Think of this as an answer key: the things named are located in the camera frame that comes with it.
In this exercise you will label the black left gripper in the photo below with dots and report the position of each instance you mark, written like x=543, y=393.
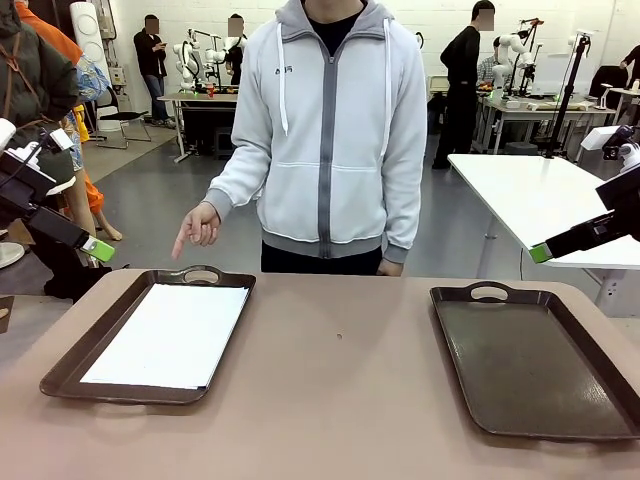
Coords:
x=25, y=182

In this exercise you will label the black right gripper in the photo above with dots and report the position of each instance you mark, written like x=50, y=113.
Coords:
x=622, y=195

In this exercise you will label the white A4 paper sheet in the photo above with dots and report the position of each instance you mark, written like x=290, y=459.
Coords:
x=165, y=335

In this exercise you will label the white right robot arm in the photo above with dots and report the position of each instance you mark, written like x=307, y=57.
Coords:
x=631, y=156

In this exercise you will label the person's right forearm white sleeve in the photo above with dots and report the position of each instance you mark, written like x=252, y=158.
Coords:
x=235, y=185

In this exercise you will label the white robot arm with stand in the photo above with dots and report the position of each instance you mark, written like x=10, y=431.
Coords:
x=515, y=50

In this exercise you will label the person's left forearm white sleeve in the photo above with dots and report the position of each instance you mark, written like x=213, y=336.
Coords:
x=405, y=215

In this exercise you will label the person's right hand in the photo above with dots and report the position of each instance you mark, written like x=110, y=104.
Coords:
x=202, y=225

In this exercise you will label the person's left hand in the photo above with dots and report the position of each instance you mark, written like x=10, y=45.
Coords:
x=390, y=269

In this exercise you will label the white side table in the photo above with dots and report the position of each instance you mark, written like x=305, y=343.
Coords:
x=525, y=195

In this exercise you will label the small brown board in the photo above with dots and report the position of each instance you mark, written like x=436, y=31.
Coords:
x=6, y=315

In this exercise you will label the black metal chair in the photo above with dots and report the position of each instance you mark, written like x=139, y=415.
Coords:
x=122, y=117

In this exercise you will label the long grey background table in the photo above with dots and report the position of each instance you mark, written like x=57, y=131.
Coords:
x=550, y=111

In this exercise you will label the dark brown serving tray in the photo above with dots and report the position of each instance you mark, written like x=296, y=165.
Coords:
x=150, y=396
x=525, y=365

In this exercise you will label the orange clad mannequin figure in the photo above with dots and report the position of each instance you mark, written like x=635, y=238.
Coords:
x=90, y=75

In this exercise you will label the grey plastic stool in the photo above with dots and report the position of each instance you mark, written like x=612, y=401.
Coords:
x=223, y=142

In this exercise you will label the bystander in black with phone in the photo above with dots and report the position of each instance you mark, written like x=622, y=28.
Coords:
x=150, y=60

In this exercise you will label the grey background work table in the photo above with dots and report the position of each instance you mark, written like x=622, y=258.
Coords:
x=205, y=98

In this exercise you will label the bystander in plaid shirt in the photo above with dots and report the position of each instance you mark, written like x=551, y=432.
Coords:
x=487, y=70

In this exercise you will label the tall bystander in black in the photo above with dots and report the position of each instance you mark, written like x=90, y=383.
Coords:
x=460, y=85

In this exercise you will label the tall white air conditioner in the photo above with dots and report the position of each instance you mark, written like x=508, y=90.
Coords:
x=87, y=30

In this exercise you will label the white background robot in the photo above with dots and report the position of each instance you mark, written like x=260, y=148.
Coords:
x=186, y=57
x=215, y=55

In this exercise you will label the bystander behind white robots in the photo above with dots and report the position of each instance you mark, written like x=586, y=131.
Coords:
x=236, y=25

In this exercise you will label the person in white hoodie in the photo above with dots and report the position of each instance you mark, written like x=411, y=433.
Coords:
x=325, y=125

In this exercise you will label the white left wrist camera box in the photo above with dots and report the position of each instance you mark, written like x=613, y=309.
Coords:
x=62, y=140

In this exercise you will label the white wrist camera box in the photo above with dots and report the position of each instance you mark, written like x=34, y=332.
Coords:
x=62, y=140
x=597, y=137

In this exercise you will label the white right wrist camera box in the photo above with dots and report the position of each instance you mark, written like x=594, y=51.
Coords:
x=597, y=137

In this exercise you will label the black camera tripod stand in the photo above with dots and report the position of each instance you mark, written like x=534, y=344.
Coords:
x=567, y=100

